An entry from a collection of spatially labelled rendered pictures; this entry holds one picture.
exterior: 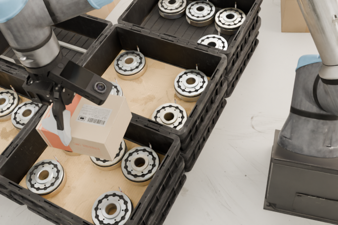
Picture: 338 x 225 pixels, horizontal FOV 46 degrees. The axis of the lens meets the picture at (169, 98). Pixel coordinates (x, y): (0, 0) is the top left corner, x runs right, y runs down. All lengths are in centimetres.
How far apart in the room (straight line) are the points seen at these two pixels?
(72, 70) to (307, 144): 55
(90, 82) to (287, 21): 95
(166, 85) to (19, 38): 65
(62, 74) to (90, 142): 16
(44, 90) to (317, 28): 53
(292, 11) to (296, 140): 65
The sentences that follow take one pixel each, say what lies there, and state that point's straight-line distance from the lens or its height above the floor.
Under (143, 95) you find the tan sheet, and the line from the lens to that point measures 123.
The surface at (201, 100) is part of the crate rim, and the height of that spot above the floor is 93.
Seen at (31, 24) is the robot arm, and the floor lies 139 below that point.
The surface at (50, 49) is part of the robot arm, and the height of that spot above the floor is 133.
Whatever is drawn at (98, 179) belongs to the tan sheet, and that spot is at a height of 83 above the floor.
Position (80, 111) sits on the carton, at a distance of 87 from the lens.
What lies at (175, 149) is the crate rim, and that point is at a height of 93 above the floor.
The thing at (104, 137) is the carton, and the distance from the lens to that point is 82.
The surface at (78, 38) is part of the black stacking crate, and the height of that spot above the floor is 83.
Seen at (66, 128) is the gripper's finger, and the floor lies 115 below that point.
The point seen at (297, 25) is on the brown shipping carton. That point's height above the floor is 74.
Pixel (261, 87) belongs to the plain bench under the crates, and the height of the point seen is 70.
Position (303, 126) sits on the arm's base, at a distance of 97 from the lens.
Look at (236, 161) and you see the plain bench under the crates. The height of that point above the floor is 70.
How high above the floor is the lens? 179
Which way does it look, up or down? 52 degrees down
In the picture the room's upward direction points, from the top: 12 degrees counter-clockwise
